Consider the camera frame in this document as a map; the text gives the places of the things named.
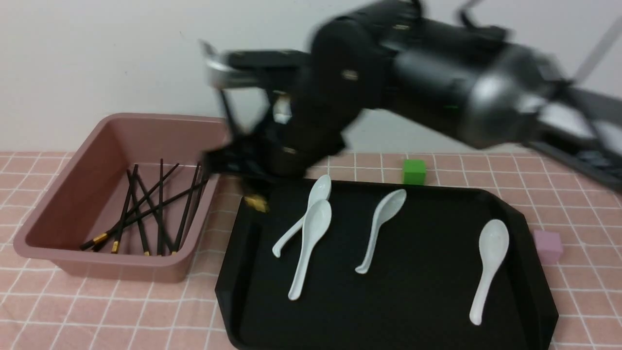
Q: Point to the green cube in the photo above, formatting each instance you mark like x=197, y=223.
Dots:
x=414, y=172

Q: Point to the pink cube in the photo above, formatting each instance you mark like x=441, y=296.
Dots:
x=548, y=245

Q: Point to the black chopstick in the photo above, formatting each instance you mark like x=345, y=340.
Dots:
x=254, y=198
x=136, y=206
x=161, y=225
x=129, y=195
x=198, y=192
x=146, y=197
x=185, y=215
x=130, y=220

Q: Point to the pink checkered tablecloth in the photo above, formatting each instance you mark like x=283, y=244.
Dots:
x=43, y=308

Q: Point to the black chopstick in bin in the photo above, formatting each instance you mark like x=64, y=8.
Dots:
x=161, y=225
x=130, y=220
x=146, y=197
x=136, y=206
x=198, y=192
x=129, y=195
x=185, y=215

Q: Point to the pink plastic bin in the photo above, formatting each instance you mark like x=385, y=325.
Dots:
x=87, y=198

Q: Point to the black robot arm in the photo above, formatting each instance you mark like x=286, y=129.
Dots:
x=286, y=109

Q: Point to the black plastic tray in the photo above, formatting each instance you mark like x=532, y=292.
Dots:
x=417, y=293

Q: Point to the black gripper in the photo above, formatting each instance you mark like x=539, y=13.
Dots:
x=273, y=71

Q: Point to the white ceramic spoon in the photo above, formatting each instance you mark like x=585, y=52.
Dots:
x=316, y=223
x=320, y=191
x=493, y=246
x=387, y=208

